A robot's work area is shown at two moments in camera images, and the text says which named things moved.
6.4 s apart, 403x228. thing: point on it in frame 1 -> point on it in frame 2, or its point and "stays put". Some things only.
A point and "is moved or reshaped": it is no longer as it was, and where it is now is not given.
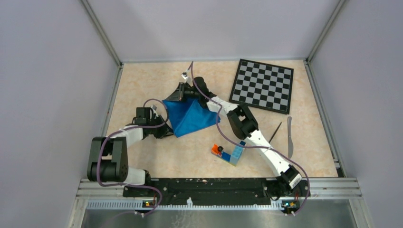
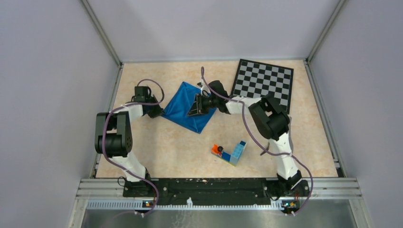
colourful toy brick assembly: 235,154 stays put
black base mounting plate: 215,190 stays put
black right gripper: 178,94 -> 197,108
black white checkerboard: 262,85 stays put
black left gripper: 165,130 -> 158,111
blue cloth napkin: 187,116 is moved or reshaped
